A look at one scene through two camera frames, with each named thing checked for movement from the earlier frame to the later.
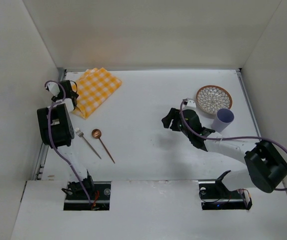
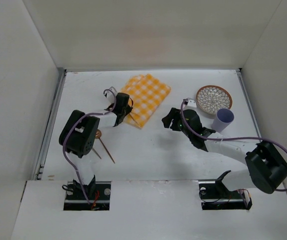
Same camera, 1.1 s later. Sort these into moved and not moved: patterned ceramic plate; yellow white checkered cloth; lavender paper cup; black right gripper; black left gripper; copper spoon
Moved: black left gripper; yellow white checkered cloth
Not moved: black right gripper; copper spoon; patterned ceramic plate; lavender paper cup
